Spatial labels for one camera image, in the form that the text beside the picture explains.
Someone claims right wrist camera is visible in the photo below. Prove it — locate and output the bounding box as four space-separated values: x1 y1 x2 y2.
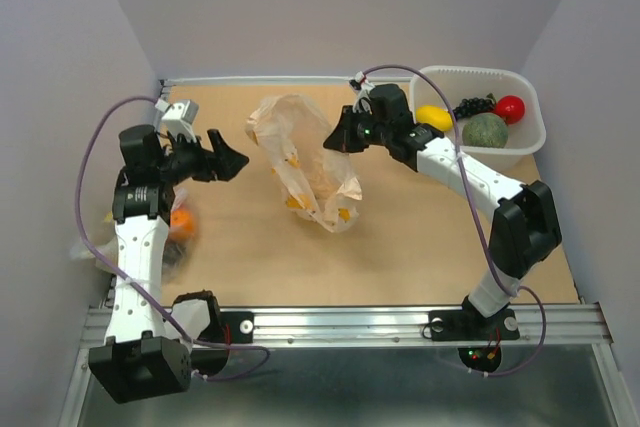
349 72 374 114

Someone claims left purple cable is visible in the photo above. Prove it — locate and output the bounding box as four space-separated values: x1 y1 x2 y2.
73 95 271 382

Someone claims black fake grape bunch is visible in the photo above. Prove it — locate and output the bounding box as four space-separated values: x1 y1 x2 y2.
453 93 497 120

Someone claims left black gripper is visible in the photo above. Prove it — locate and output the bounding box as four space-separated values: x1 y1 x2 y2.
158 128 249 187

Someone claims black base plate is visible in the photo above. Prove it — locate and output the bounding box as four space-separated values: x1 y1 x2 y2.
191 311 254 376
422 308 520 374

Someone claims translucent banana-print plastic bag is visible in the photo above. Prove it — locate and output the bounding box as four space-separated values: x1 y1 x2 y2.
245 94 362 233

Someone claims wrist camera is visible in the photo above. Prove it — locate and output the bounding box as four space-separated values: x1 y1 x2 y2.
349 72 374 114
155 99 199 142

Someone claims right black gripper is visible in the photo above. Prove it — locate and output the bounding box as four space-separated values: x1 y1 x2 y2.
321 105 391 154

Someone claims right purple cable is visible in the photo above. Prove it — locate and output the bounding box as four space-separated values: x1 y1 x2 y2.
355 64 545 379

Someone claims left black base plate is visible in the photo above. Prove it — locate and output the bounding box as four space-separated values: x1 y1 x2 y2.
191 311 254 376

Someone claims white plastic bin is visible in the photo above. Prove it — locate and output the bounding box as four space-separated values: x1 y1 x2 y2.
421 66 546 172

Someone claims aluminium rail frame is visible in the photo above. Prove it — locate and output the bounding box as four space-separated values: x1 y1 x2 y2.
58 77 621 427

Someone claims red fake apple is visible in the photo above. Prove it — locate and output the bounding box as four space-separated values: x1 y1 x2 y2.
493 95 526 125

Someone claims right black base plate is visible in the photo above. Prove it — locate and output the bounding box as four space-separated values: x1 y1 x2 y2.
422 308 520 374

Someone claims filled plastic bag at left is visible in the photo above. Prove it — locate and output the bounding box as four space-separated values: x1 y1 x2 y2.
88 187 198 283

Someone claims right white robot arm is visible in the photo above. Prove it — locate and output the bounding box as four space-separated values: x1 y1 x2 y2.
323 80 562 337

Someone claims purple cable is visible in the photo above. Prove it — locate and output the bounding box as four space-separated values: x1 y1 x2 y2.
73 95 271 382
355 64 545 379

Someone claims yellow fake lemon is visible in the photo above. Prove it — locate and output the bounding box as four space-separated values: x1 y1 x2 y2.
415 105 453 132

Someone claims green fake melon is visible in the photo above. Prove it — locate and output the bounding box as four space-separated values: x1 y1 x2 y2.
462 113 509 149

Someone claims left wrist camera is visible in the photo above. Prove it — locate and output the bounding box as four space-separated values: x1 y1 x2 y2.
155 99 199 142

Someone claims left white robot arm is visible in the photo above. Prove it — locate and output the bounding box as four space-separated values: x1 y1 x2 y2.
88 125 249 404

